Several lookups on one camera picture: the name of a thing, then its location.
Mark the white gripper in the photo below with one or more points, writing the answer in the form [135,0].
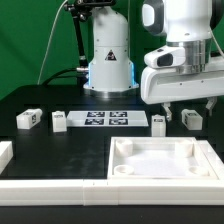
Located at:
[167,85]

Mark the white square tabletop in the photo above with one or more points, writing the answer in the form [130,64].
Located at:
[160,158]

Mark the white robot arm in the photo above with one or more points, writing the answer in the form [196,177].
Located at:
[120,47]

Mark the white obstacle fence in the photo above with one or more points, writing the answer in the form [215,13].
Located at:
[115,191]

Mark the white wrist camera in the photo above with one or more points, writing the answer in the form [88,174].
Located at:
[165,57]

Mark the white marker base plate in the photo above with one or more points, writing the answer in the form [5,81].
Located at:
[107,119]

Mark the black camera stand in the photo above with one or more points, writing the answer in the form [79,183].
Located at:
[80,11]

